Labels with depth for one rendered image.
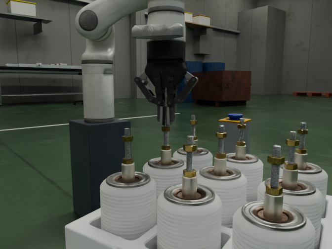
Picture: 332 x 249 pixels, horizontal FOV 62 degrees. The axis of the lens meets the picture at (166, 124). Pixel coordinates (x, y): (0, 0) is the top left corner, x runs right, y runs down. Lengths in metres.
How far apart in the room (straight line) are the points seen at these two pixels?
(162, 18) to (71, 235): 0.40
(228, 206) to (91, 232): 0.23
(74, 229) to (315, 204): 0.37
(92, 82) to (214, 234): 0.57
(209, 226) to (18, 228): 0.67
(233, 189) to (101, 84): 0.50
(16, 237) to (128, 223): 0.50
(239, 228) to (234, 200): 0.14
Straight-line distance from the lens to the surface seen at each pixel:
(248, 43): 11.51
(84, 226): 0.51
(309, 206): 0.47
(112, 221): 0.47
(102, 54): 0.84
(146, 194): 0.46
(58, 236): 0.87
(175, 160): 0.59
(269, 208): 0.37
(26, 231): 0.93
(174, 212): 0.39
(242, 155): 0.62
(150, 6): 0.55
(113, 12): 0.82
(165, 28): 0.49
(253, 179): 0.61
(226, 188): 0.48
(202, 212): 0.39
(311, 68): 11.72
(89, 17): 0.84
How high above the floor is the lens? 0.41
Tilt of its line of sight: 8 degrees down
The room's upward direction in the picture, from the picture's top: straight up
